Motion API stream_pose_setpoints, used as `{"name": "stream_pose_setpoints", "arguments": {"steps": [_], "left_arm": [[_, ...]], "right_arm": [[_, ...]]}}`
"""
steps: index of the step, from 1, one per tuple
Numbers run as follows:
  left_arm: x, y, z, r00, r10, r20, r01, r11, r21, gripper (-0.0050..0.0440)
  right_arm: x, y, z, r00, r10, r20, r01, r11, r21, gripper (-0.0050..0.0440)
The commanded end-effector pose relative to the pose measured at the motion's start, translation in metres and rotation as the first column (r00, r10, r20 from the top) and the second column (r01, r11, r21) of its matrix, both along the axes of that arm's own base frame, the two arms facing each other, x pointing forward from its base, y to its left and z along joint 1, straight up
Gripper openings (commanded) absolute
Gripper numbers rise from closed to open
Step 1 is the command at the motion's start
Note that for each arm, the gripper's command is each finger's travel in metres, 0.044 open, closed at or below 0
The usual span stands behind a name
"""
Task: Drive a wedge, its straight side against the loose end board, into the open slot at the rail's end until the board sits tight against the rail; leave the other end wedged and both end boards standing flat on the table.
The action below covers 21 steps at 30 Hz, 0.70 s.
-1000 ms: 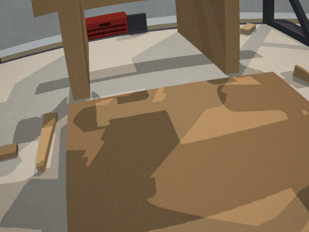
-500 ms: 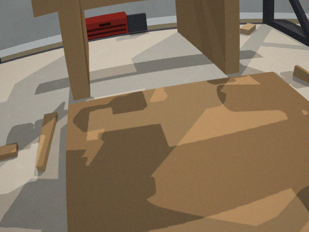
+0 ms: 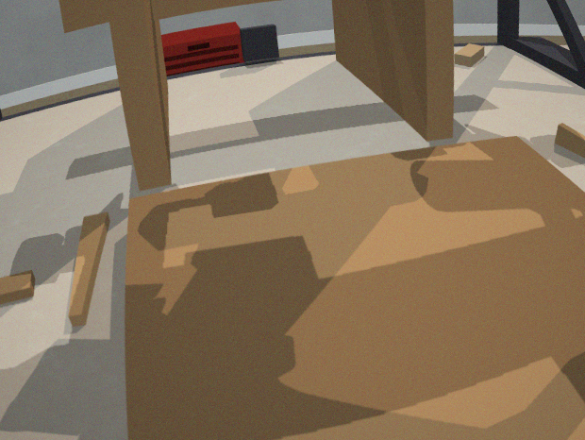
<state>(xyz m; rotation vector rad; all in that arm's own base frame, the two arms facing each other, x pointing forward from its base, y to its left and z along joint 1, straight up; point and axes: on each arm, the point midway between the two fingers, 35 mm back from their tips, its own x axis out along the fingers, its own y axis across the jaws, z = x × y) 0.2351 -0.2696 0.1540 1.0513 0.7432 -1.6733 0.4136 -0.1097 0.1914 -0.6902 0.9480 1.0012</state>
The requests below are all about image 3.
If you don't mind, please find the tan flat wooden board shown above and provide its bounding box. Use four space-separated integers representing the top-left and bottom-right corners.
125 136 585 440

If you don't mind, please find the dark grey block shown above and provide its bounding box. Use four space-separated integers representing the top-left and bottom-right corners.
240 24 279 62

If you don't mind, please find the brown wooden board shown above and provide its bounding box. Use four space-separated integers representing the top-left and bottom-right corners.
332 0 454 142
107 0 172 191

